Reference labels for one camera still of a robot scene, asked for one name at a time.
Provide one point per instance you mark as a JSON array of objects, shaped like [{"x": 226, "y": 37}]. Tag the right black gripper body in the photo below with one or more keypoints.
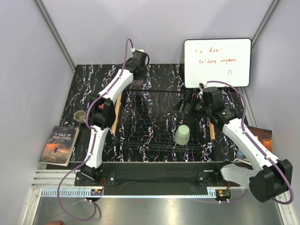
[{"x": 197, "y": 105}]

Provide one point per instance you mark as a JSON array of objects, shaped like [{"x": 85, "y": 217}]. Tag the light green cup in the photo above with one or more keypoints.
[{"x": 182, "y": 135}]

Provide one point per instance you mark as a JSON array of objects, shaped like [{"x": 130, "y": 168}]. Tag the beige mug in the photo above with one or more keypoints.
[{"x": 80, "y": 116}]

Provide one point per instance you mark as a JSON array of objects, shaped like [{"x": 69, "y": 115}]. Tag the lilac mug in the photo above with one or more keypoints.
[{"x": 137, "y": 83}]

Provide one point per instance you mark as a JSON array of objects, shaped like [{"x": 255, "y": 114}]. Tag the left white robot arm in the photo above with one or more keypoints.
[{"x": 101, "y": 114}]

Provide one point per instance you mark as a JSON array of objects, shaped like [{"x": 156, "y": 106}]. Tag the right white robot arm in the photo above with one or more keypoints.
[{"x": 269, "y": 176}]

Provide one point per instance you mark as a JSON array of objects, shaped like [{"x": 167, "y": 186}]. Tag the black marble mat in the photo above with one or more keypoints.
[{"x": 91, "y": 79}]

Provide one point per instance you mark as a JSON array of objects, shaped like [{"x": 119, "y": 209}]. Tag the white whiteboard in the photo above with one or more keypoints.
[{"x": 223, "y": 60}]

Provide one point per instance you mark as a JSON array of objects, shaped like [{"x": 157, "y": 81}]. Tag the books at right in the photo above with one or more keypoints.
[{"x": 263, "y": 136}]

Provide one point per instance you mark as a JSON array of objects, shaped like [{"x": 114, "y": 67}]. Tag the Tale of Two Cities book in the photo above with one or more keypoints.
[{"x": 60, "y": 146}]

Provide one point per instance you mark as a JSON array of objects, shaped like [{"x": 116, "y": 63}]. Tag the right wooden rack handle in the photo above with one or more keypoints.
[{"x": 212, "y": 131}]

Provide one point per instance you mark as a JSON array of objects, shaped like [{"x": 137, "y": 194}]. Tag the wooden rack handle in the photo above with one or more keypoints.
[
  {"x": 117, "y": 110},
  {"x": 212, "y": 131}
]

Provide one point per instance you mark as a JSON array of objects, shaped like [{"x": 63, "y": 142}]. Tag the black wire dish rack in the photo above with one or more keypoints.
[{"x": 147, "y": 121}]

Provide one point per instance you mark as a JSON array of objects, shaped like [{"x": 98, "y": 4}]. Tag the left wooden rack handle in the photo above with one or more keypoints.
[{"x": 117, "y": 110}]

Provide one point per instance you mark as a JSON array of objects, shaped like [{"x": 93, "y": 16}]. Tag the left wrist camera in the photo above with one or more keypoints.
[{"x": 134, "y": 50}]

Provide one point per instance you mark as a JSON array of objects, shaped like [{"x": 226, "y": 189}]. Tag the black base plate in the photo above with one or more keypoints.
[{"x": 136, "y": 179}]

